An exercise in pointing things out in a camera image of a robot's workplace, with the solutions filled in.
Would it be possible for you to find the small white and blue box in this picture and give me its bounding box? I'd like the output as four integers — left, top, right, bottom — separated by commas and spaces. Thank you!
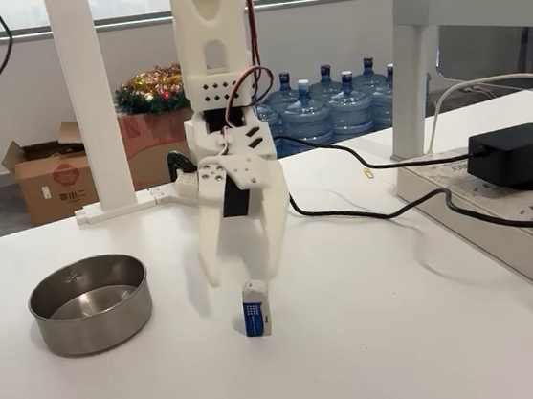
238, 277, 275, 341

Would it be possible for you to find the round metal bowl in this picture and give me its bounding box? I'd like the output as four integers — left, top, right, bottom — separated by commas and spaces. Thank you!
22, 249, 158, 364

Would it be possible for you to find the open cardboard box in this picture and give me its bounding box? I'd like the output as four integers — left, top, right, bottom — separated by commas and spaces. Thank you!
0, 117, 104, 231

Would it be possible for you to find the blue water jug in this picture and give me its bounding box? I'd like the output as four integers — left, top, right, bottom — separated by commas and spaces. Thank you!
277, 75, 337, 150
252, 70, 310, 162
305, 61, 346, 105
350, 54, 393, 95
323, 67, 380, 144
367, 62, 403, 131

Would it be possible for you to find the green christmas wreath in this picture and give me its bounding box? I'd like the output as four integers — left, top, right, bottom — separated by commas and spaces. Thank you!
110, 60, 192, 121

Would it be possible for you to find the grey power strip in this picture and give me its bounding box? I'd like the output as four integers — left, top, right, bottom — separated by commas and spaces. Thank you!
392, 140, 533, 337

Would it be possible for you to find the white desk shelf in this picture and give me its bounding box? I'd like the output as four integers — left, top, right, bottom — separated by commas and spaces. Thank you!
374, 0, 533, 163

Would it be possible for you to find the black power adapter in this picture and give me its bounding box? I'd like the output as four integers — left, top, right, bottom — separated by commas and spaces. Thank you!
461, 121, 533, 199

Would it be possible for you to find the black adapter cable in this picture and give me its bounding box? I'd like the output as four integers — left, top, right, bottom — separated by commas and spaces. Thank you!
270, 113, 475, 182

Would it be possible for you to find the black power cable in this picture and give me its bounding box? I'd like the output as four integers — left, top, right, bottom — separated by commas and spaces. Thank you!
286, 163, 533, 257

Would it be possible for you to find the white stand post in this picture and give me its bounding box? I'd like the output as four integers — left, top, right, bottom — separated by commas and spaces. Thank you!
41, 0, 203, 229

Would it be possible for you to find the red white black servo cable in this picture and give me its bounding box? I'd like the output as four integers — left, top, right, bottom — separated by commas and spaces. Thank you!
208, 0, 284, 158

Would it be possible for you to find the white charging cable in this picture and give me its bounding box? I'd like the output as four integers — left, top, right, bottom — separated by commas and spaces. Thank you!
418, 72, 533, 156

